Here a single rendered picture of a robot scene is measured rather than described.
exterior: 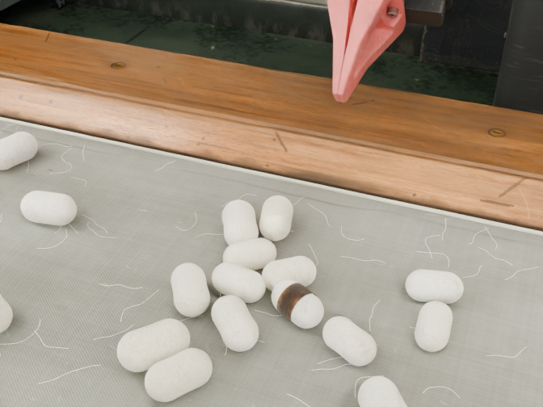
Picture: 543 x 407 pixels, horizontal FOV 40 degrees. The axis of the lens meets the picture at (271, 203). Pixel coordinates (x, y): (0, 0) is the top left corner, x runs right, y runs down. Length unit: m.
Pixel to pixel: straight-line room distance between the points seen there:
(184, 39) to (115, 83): 2.03
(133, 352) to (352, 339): 0.11
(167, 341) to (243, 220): 0.10
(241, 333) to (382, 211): 0.16
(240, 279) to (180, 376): 0.07
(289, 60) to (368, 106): 1.91
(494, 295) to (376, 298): 0.07
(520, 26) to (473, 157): 0.74
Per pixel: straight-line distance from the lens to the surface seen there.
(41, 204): 0.49
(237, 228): 0.45
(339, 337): 0.39
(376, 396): 0.36
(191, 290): 0.41
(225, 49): 2.55
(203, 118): 0.56
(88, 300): 0.44
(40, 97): 0.62
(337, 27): 0.48
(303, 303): 0.40
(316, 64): 2.45
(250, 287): 0.41
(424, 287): 0.42
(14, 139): 0.56
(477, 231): 0.49
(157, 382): 0.37
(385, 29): 0.51
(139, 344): 0.38
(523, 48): 1.26
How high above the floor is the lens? 1.03
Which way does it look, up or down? 35 degrees down
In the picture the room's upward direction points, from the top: straight up
